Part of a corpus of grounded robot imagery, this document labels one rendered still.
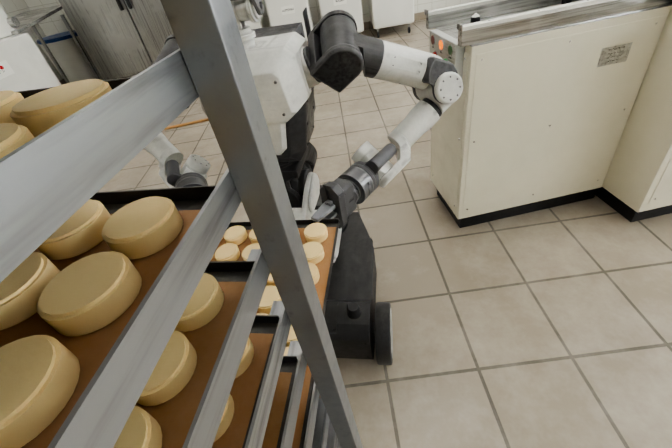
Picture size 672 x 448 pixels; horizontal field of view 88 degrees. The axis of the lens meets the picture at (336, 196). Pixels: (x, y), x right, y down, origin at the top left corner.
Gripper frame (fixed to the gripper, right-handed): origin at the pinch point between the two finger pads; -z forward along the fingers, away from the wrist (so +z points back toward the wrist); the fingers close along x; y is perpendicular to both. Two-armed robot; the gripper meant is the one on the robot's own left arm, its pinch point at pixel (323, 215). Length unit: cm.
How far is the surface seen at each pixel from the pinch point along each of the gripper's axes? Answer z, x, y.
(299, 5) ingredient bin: 306, -12, -284
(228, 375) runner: -40, 27, 29
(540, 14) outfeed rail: 92, 21, 20
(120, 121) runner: -37, 46, 27
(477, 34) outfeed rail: 78, 19, 6
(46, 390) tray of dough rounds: -46, 37, 29
